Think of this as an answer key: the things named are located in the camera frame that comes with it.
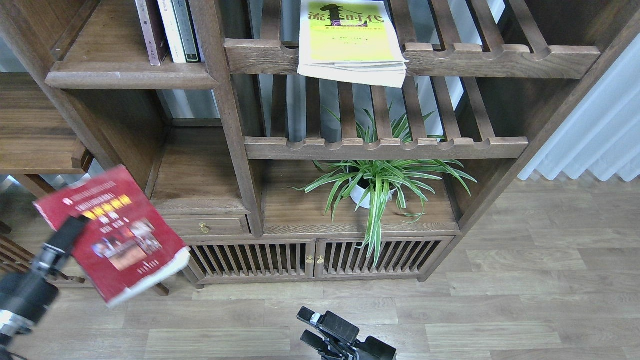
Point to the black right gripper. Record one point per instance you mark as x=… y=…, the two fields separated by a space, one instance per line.
x=339 y=338

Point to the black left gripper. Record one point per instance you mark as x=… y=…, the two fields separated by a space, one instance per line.
x=29 y=295

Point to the red cover book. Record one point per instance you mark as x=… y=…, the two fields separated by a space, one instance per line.
x=127 y=247

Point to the dark maroon book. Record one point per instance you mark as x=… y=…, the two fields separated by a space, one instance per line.
x=153 y=30

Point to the yellow-green cover book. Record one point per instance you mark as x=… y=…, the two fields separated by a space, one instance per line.
x=351 y=41

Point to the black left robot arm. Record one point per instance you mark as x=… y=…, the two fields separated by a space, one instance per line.
x=12 y=327

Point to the brass drawer knob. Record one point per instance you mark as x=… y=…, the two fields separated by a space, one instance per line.
x=204 y=228

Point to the white plant pot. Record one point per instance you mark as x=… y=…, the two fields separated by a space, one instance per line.
x=371 y=192

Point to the dark wooden bookshelf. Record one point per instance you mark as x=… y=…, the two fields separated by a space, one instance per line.
x=213 y=142

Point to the green spider plant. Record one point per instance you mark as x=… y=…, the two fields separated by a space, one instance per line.
x=406 y=174

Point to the white spine book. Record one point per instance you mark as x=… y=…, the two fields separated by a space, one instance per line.
x=170 y=22

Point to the dark green spine book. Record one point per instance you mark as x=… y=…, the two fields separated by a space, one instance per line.
x=188 y=43

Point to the white curtain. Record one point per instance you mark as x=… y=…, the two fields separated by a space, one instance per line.
x=602 y=135

